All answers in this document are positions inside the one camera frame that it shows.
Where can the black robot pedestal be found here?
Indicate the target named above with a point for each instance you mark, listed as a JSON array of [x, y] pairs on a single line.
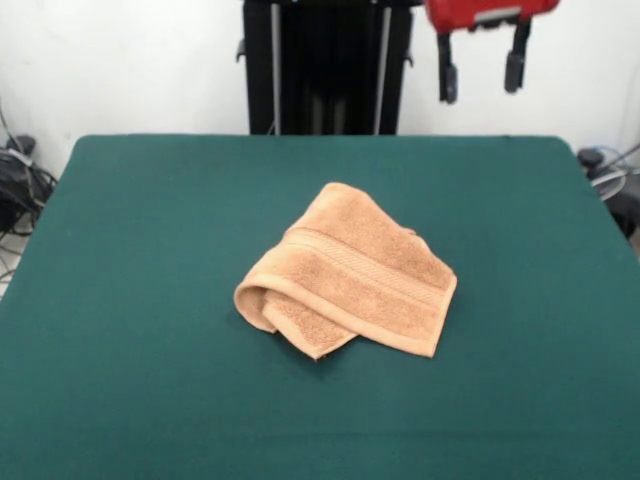
[[325, 65]]

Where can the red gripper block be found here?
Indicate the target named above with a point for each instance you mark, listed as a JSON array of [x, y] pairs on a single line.
[[475, 10]]

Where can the tan terry towel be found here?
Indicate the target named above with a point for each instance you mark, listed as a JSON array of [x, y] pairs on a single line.
[[350, 260]]

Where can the dark green table cloth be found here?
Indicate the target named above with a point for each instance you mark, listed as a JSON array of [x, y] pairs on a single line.
[[150, 325]]

